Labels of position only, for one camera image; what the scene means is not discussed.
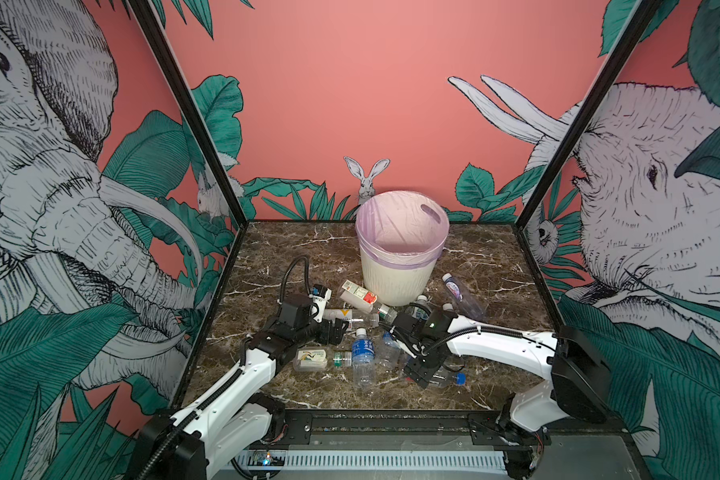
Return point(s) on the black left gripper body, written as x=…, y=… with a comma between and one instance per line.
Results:
x=318, y=332

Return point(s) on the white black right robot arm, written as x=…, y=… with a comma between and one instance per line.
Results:
x=575, y=377

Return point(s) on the white vented cable duct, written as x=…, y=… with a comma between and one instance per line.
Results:
x=310, y=460

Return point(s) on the black left frame post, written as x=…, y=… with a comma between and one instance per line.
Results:
x=148, y=21

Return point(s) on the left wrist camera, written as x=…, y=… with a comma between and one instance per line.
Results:
x=320, y=295

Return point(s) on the blue cap bottle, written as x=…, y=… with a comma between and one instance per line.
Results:
x=444, y=378

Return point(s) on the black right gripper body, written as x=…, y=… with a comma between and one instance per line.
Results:
x=420, y=350

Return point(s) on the black right frame post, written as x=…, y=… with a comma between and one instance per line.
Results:
x=627, y=40

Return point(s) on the cream label green cap bottle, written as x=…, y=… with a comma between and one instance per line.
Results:
x=320, y=359

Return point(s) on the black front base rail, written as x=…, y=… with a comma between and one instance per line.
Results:
x=307, y=426

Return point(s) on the purple label Ganten bottle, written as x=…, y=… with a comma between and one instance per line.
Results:
x=462, y=298

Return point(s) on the pink plastic bin liner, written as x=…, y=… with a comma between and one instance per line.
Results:
x=402, y=229

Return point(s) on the red white label bottle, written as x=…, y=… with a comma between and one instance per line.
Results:
x=366, y=301

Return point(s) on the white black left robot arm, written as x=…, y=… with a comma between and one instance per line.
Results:
x=198, y=440

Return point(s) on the yellow V label bottle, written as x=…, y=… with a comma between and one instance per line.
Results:
x=354, y=317

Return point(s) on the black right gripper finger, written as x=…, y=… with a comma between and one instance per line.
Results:
x=418, y=372
x=407, y=341

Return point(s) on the blue label bottle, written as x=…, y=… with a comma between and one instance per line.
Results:
x=363, y=360
x=388, y=352

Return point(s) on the white ribbed waste bin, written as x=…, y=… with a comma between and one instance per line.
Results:
x=398, y=281

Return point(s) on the green white label bottle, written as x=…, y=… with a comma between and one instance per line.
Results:
x=420, y=308

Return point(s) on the black frame post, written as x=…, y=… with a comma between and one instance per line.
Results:
x=627, y=40
x=148, y=21

